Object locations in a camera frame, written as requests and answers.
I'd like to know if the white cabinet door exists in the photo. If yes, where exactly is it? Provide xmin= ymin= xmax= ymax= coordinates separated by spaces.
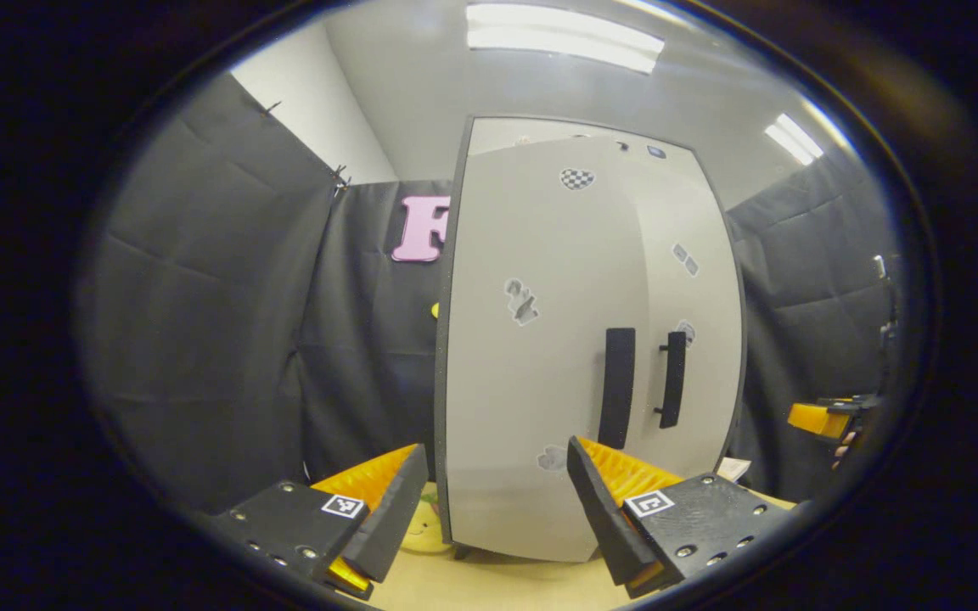
xmin=625 ymin=149 xmax=745 ymax=478
xmin=447 ymin=136 xmax=651 ymax=563

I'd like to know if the black backdrop cloth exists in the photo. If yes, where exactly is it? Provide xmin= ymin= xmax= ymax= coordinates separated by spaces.
xmin=73 ymin=72 xmax=902 ymax=514

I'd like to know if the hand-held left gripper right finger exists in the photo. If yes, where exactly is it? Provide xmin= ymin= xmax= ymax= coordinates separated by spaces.
xmin=566 ymin=436 xmax=787 ymax=599

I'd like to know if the white shoe cabinet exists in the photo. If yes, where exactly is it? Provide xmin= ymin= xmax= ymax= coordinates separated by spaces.
xmin=434 ymin=115 xmax=746 ymax=563

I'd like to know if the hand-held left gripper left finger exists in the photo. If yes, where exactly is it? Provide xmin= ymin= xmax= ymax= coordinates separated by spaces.
xmin=209 ymin=444 xmax=430 ymax=602

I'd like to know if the black door handle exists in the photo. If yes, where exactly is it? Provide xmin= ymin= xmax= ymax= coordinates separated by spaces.
xmin=655 ymin=331 xmax=688 ymax=429
xmin=598 ymin=328 xmax=637 ymax=451

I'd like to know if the ceiling light panel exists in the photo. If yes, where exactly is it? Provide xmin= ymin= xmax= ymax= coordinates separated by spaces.
xmin=465 ymin=3 xmax=666 ymax=76
xmin=763 ymin=113 xmax=825 ymax=166

